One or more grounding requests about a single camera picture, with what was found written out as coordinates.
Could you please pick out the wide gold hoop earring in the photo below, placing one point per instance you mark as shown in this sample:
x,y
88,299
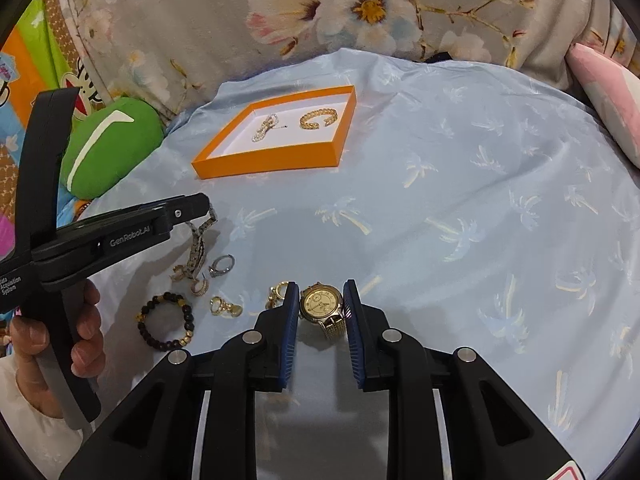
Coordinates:
x,y
200,286

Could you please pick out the person's left hand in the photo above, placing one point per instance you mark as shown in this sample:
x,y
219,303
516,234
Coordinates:
x,y
87,330

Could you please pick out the orange jewelry box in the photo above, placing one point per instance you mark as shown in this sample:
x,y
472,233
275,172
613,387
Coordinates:
x,y
235,155

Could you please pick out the small gold hoop earring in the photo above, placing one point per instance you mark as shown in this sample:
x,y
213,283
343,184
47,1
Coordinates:
x,y
216,306

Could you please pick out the grey floral blanket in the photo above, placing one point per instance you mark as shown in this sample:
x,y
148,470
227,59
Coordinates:
x,y
300,20

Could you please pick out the colourful cartoon sheet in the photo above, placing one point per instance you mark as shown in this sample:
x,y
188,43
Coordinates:
x,y
30,60

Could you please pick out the person's white garment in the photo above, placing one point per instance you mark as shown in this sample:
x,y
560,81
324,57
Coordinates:
x,y
30,435

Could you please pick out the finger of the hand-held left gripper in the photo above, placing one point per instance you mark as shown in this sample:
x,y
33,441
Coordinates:
x,y
187,206

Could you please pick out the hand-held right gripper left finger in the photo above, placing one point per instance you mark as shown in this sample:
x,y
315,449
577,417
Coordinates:
x,y
290,335

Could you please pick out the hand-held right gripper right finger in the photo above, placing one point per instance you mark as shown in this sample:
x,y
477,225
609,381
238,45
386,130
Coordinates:
x,y
352,340

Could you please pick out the gold mesh-band watch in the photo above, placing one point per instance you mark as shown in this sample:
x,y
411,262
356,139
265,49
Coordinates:
x,y
322,310

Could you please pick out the pink pillow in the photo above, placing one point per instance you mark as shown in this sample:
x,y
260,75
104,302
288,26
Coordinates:
x,y
607,100

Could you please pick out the green pillow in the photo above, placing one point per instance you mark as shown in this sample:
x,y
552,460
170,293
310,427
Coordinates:
x,y
110,145

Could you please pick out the gold disc earring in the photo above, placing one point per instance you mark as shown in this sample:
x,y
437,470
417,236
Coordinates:
x,y
233,310

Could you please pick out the gold dangle earring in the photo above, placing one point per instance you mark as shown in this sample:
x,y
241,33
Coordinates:
x,y
277,294

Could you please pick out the two-tone dark-face watch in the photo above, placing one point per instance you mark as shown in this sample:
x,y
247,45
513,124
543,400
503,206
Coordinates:
x,y
199,255

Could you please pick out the blue palm-print sheet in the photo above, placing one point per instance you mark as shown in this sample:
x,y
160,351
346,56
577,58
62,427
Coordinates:
x,y
450,210

